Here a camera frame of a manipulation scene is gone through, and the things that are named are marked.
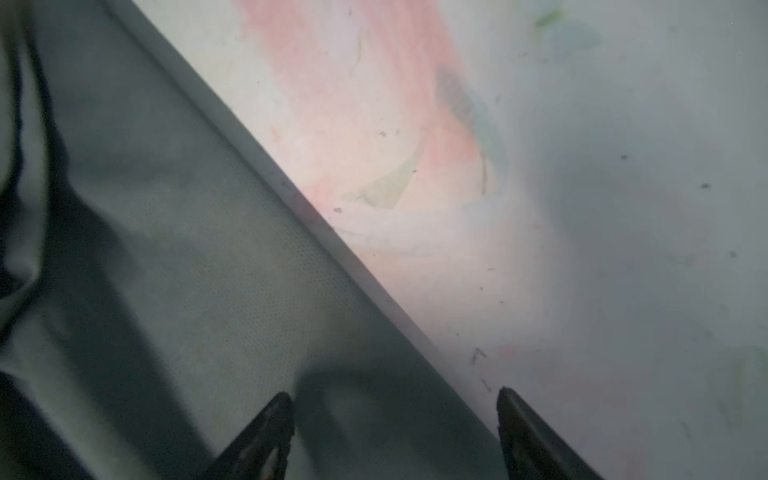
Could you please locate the grey t shirt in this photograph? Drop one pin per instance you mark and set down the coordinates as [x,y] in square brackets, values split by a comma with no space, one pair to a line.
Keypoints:
[156,295]

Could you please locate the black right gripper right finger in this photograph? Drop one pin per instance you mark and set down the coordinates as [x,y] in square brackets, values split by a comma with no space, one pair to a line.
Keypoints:
[531,448]

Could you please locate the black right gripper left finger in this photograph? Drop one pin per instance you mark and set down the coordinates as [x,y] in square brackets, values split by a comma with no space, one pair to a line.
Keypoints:
[261,450]

